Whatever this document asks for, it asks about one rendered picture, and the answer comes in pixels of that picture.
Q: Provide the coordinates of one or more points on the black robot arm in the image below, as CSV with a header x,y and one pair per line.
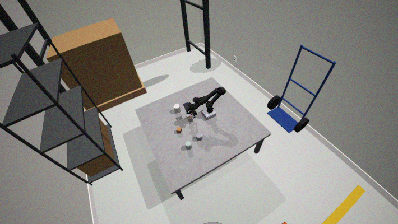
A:
x,y
202,100

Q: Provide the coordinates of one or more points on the glass french press with black knob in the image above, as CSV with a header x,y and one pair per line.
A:
x,y
190,118

